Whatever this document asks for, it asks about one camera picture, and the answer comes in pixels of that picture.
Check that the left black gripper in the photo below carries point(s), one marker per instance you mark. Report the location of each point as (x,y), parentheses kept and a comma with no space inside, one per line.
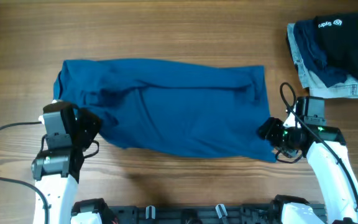
(89,126)

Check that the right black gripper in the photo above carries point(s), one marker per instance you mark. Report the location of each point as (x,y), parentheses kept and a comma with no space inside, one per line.
(269,130)

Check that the blue t-shirt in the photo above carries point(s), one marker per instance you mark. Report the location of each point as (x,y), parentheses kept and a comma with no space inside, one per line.
(176,108)

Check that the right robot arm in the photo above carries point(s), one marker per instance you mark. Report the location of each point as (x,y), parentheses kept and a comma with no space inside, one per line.
(304,134)

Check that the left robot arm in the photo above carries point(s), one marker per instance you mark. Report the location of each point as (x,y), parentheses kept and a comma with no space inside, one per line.
(70,130)

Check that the light grey denim shorts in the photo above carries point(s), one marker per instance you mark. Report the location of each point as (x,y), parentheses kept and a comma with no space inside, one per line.
(310,81)

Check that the navy blue folded garment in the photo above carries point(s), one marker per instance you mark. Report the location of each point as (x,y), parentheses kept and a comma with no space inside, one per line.
(314,57)

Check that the black garment with white logo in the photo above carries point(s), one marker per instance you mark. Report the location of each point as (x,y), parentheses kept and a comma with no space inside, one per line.
(338,35)

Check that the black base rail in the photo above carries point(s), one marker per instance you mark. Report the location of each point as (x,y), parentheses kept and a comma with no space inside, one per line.
(97,211)

